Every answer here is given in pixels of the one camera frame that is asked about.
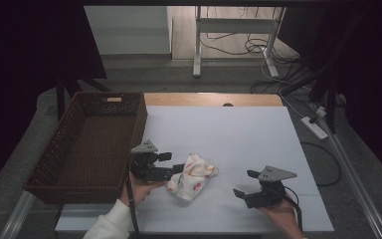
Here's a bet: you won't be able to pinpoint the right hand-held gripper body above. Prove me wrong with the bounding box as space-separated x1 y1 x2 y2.
243 164 298 209

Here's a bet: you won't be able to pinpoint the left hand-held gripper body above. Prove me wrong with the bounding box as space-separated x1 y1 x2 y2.
128 139 176 183

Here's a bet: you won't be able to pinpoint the fruit print baby pants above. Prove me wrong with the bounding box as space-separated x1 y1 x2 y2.
166 152 219 202

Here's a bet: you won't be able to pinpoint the brown woven basket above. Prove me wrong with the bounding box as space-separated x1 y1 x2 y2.
24 92 149 205

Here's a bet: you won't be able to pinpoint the person's left hand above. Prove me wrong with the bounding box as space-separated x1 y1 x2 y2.
118 172 168 207

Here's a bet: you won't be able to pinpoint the person's right hand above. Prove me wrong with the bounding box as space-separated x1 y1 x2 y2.
258 198 301 233

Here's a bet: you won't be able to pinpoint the white power strip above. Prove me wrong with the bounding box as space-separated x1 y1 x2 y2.
300 116 329 140

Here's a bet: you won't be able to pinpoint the black metal stand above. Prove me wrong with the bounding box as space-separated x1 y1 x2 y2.
280 9 372 133

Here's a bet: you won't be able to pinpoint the black tripod stand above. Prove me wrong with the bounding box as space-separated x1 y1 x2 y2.
54 71 112 122

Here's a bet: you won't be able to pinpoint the dark curtain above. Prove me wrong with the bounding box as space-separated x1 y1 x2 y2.
278 0 382 187

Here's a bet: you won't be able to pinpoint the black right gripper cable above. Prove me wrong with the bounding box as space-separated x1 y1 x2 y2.
284 186 304 232

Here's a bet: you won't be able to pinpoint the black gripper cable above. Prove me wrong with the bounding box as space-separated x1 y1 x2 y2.
284 186 304 232
124 173 140 237

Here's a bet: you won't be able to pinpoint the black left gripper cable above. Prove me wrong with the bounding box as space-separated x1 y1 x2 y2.
124 173 140 237

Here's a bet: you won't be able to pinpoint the black looped floor cable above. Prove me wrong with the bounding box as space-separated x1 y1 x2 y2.
299 141 342 187

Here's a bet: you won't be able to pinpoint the aluminium rail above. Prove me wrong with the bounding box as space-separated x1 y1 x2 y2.
311 103 382 239
0 190 36 239

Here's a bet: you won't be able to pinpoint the tangle of black cables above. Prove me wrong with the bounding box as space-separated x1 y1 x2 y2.
200 31 299 66

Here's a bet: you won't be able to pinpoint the white desk frame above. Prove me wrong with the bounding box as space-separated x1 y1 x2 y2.
192 5 287 80

